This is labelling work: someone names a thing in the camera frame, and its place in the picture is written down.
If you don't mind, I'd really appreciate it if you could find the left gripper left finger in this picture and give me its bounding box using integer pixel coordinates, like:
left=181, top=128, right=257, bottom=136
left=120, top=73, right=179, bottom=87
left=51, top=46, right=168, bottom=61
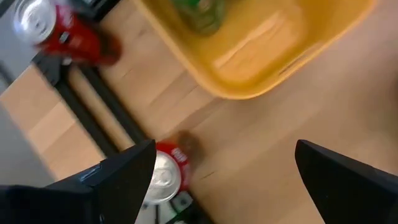
left=0, top=139, right=157, bottom=224

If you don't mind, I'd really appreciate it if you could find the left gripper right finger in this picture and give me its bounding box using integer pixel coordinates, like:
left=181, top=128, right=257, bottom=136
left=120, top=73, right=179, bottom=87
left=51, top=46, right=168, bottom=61
left=294, top=139, right=398, bottom=224

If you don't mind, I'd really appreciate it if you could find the red Coca-Cola can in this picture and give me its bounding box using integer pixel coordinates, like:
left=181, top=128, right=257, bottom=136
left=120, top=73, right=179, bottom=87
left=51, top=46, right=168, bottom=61
left=12, top=0, right=122, bottom=68
left=143, top=139, right=192, bottom=206

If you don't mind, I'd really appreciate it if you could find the yellow plastic bin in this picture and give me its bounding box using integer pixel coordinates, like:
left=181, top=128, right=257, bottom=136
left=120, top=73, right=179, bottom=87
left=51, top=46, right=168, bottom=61
left=132, top=0, right=379, bottom=100

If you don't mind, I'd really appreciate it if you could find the green Sprite can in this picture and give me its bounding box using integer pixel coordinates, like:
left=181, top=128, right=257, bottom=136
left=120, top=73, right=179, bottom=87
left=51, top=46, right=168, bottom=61
left=170, top=0, right=226, bottom=35

